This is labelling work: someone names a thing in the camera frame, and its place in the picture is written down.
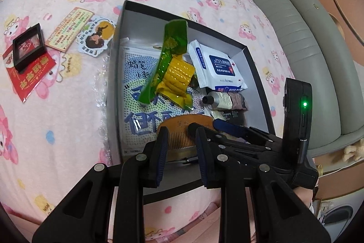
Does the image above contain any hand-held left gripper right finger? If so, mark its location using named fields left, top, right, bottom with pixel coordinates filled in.
left=195, top=127, right=332, bottom=243

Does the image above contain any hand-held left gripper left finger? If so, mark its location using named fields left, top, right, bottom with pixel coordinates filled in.
left=32, top=127, right=169, bottom=243

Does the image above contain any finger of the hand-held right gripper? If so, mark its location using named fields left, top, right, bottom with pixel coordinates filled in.
left=210, top=133, right=285, bottom=170
left=213, top=118, right=285, bottom=148

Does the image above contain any wooden comb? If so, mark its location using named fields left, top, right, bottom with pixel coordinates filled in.
left=156, top=114, right=215, bottom=161

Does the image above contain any grey cardboard box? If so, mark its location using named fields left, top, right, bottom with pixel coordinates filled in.
left=106, top=0, right=277, bottom=206

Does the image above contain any green yellow corn snack packet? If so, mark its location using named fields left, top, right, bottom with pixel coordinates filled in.
left=141, top=19, right=197, bottom=112

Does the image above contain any person's right forearm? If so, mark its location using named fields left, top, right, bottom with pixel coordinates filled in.
left=294, top=187, right=317, bottom=211

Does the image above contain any small dark packet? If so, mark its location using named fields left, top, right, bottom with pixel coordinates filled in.
left=205, top=109, right=248, bottom=130

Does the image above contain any cream tube with black cap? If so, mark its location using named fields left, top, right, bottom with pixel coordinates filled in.
left=202, top=91, right=249, bottom=112

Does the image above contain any white wet wipes pack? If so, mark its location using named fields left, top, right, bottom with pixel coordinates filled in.
left=187, top=39, right=249, bottom=90

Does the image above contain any beige plush toy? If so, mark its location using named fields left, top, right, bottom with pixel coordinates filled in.
left=342, top=139, right=364, bottom=163

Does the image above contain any white printed flat packet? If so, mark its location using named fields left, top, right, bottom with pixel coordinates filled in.
left=119, top=45, right=217, bottom=159

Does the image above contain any clear bubble wrap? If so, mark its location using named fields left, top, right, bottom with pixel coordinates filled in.
left=90, top=54, right=115, bottom=167

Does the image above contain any grey padded headboard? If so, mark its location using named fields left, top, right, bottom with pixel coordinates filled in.
left=230, top=0, right=364, bottom=159

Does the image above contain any white washing machine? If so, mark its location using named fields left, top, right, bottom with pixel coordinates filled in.
left=313, top=197, right=356, bottom=233

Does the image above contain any pink printed blanket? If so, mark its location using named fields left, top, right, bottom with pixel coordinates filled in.
left=0, top=0, right=298, bottom=243

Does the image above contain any cartoon figure sticker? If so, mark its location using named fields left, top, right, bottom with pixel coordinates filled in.
left=76, top=15, right=117, bottom=57

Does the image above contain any red envelope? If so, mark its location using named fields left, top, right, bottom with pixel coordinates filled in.
left=2, top=47, right=58, bottom=104

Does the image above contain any orange printed card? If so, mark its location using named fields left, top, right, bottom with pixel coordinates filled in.
left=45, top=7, right=95, bottom=54

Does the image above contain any black square display frame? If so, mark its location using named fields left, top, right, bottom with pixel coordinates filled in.
left=13, top=23, right=46, bottom=73

